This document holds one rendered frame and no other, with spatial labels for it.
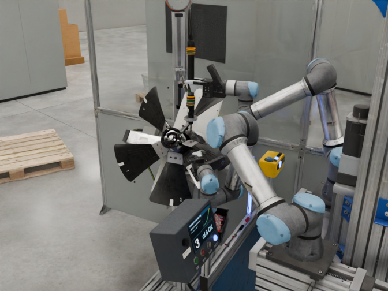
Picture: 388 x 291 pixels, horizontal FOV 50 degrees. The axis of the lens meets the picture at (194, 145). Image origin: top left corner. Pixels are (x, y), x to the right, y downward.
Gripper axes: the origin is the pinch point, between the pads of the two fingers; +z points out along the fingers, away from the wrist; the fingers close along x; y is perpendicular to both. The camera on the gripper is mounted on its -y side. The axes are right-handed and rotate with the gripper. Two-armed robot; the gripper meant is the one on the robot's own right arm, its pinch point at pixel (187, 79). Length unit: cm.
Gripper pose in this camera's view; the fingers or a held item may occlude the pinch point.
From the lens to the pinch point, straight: 209.8
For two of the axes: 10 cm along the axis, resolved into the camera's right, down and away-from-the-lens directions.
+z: -9.5, -1.3, 2.8
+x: 3.1, -3.7, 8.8
